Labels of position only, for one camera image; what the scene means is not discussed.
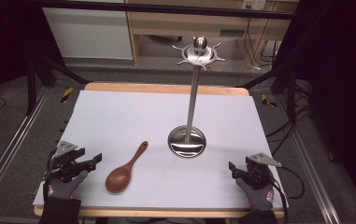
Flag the person's left hand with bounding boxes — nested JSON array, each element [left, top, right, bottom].
[[43, 169, 90, 201]]

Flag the black horizontal frame bar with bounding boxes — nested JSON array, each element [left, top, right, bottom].
[[25, 0, 295, 21]]

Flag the metal floor rail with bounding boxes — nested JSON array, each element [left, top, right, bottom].
[[274, 92, 343, 224], [0, 85, 51, 217]]

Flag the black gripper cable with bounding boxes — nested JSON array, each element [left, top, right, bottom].
[[268, 165, 306, 224], [42, 148, 58, 200]]

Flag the white power strip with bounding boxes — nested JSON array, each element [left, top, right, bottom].
[[240, 0, 266, 11]]

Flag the black stand legs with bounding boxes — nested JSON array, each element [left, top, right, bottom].
[[25, 55, 92, 117], [235, 61, 299, 123]]

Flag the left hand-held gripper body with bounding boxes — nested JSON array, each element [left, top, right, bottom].
[[46, 140, 87, 184]]

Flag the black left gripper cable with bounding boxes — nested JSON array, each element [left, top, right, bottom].
[[42, 148, 58, 200]]

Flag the steel utensil stand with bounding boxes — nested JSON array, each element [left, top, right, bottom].
[[166, 35, 229, 159]]

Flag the black curtain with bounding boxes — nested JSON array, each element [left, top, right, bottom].
[[273, 0, 356, 216], [0, 0, 62, 115]]

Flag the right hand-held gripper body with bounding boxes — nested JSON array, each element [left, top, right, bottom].
[[243, 152, 283, 190]]

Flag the brown wooden spoon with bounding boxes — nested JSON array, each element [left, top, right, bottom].
[[105, 140, 150, 194]]

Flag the white cabinet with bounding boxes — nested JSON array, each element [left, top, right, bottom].
[[42, 7, 135, 61]]

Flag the yellow black hazard tape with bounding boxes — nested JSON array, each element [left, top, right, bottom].
[[261, 93, 278, 109], [60, 86, 74, 104]]

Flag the black hanging desk cables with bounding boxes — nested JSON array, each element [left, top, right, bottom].
[[244, 17, 280, 70]]

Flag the white table cover sheet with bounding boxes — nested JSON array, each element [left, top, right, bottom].
[[32, 90, 290, 210]]

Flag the person's right hand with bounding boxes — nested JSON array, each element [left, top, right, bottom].
[[235, 177, 276, 213]]

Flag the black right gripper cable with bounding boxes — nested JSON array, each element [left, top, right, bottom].
[[268, 165, 306, 224]]

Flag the black floor cables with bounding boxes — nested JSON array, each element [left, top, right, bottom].
[[264, 92, 312, 157]]

